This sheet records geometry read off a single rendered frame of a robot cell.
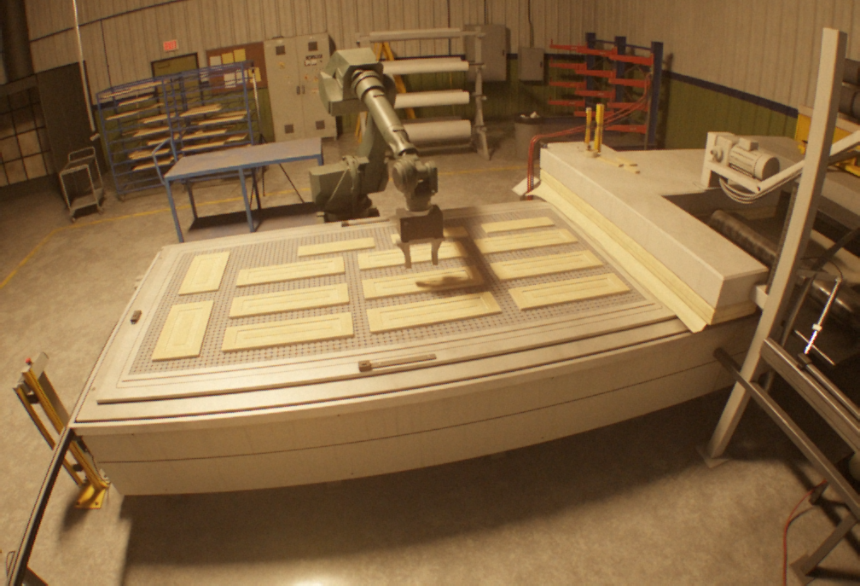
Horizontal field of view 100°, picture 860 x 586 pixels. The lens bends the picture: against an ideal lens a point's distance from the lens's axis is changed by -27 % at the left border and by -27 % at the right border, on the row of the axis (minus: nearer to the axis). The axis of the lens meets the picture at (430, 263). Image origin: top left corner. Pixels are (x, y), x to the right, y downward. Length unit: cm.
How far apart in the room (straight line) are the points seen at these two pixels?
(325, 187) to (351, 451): 214
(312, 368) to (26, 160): 1007
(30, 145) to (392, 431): 1027
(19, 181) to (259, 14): 631
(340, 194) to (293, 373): 193
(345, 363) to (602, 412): 137
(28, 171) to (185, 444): 979
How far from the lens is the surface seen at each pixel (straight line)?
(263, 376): 224
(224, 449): 239
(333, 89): 320
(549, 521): 269
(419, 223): 247
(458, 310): 246
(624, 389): 266
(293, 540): 270
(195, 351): 250
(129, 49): 1084
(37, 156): 1144
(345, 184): 380
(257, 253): 332
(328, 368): 220
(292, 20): 1006
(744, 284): 258
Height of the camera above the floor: 227
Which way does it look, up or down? 29 degrees down
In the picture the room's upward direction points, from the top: 2 degrees counter-clockwise
